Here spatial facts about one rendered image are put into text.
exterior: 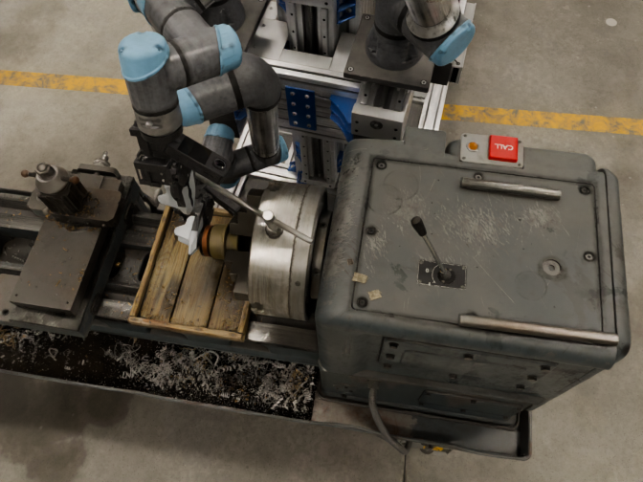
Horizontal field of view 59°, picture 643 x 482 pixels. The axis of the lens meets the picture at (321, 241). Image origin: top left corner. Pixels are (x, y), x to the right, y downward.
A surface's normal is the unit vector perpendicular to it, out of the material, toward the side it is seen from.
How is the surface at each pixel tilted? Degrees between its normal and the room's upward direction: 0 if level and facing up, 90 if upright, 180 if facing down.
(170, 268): 0
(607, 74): 0
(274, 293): 61
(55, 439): 0
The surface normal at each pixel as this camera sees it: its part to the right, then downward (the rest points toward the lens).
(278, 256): -0.11, 0.07
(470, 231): -0.03, -0.45
